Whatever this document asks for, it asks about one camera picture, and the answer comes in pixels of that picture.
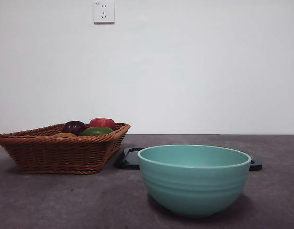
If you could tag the brown wicker basket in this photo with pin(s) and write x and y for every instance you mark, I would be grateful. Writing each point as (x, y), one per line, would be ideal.
(54, 155)

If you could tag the dark green rectangular tray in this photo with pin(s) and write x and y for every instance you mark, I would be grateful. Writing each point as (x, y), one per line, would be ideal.
(129, 159)

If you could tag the green avocado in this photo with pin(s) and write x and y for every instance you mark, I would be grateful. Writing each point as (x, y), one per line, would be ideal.
(97, 131)

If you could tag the teal ribbed bowl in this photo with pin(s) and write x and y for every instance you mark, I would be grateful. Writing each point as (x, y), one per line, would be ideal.
(194, 186)

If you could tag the dark purple plum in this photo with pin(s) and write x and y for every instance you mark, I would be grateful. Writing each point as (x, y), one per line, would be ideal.
(74, 126)

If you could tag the orange-brown kiwifruit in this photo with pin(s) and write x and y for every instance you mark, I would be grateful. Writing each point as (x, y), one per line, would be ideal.
(64, 134)

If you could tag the red apple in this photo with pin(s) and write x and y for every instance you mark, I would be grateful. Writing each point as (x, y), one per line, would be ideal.
(101, 122)

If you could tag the white wall socket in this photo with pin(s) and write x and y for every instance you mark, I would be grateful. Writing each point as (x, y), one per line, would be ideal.
(104, 12)

